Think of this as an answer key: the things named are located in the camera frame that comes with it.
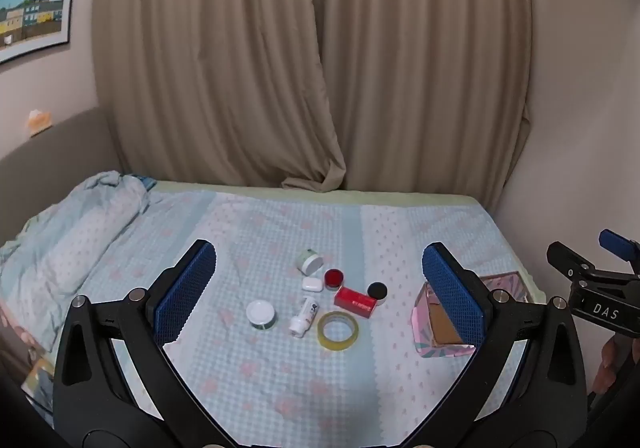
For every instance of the yellow tape roll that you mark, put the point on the yellow tape roll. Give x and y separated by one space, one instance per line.
338 346

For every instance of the pale green jar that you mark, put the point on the pale green jar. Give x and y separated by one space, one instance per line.
310 262

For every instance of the grey padded headboard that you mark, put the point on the grey padded headboard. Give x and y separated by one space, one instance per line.
75 143

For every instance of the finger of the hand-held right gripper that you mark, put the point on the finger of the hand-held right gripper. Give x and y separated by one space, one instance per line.
567 260
620 244

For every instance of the person's right hand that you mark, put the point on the person's right hand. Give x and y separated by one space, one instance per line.
607 365

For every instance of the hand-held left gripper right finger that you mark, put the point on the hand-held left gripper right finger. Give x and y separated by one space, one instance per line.
452 290

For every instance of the red rectangular box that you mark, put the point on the red rectangular box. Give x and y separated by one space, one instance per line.
355 300

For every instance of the white plastic bottle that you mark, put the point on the white plastic bottle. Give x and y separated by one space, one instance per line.
305 313

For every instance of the light blue quilt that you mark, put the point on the light blue quilt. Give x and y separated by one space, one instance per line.
75 248

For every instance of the pink lined cardboard box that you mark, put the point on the pink lined cardboard box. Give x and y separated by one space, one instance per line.
442 323

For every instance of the black lid jar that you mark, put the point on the black lid jar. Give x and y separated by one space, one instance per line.
377 290

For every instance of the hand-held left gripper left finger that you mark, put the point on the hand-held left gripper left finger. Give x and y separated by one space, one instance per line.
186 290

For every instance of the blue checked bed sheet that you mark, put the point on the blue checked bed sheet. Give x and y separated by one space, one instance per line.
280 378

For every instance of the small orange object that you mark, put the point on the small orange object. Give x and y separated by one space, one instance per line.
39 122

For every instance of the white earbuds case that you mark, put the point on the white earbuds case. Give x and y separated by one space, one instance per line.
312 284

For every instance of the white lid jar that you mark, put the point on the white lid jar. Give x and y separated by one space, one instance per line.
260 312

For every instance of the red round tin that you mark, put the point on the red round tin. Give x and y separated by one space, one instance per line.
334 278

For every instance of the framed wall poster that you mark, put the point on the framed wall poster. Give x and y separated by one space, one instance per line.
35 8

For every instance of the colourful book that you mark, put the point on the colourful book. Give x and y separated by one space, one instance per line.
39 385

